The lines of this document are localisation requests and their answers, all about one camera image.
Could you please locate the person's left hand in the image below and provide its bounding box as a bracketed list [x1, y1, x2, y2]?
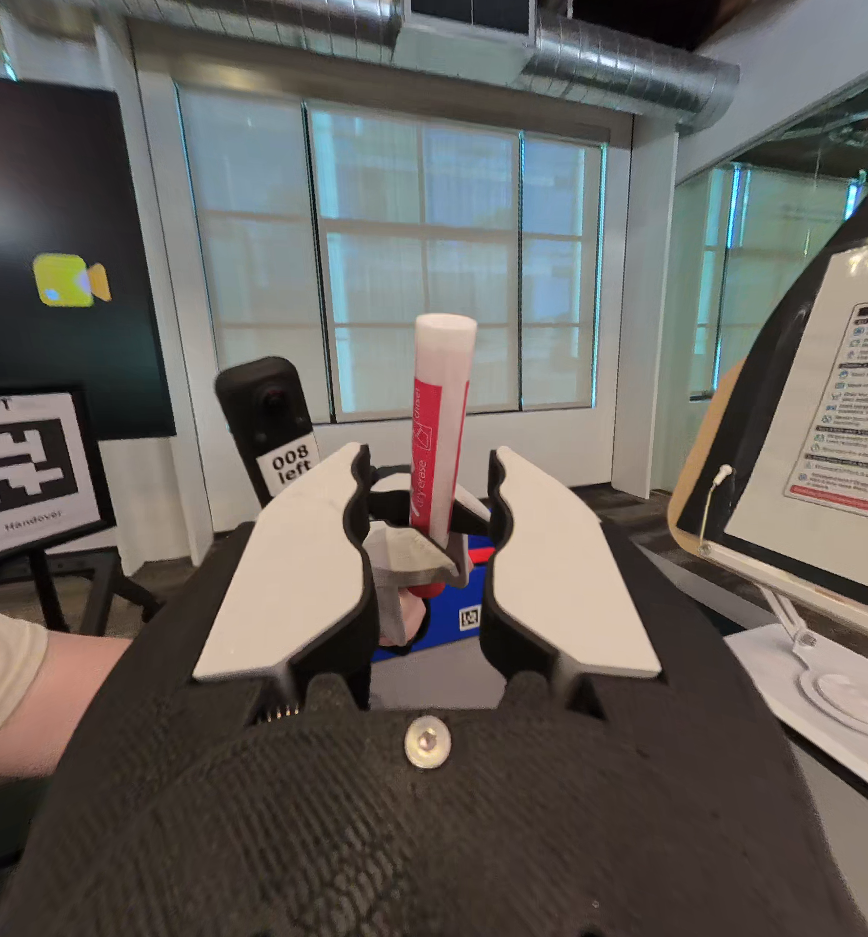
[379, 588, 429, 649]

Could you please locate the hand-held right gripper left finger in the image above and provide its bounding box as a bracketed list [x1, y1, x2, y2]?
[192, 441, 380, 683]

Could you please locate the person's left forearm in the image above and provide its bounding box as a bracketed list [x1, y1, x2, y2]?
[0, 633, 135, 795]

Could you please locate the silver duct with vent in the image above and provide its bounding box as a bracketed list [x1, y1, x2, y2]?
[68, 0, 741, 134]

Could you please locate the blue plastic bin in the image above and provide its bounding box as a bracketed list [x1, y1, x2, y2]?
[371, 534, 497, 663]

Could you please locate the acrylic sign stand wooden board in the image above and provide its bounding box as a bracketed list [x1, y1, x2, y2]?
[666, 183, 868, 806]

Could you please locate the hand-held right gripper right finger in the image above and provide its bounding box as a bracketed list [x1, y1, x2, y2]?
[480, 445, 663, 680]

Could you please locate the black monitor screen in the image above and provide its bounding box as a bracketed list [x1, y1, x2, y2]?
[0, 73, 179, 442]

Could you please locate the black framed marker sign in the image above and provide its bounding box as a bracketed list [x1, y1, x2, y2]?
[0, 387, 164, 634]

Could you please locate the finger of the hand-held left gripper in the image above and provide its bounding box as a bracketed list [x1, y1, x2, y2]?
[363, 521, 463, 590]
[444, 489, 495, 590]

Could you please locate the red white marker pen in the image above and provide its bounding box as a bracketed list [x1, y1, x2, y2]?
[406, 313, 479, 600]

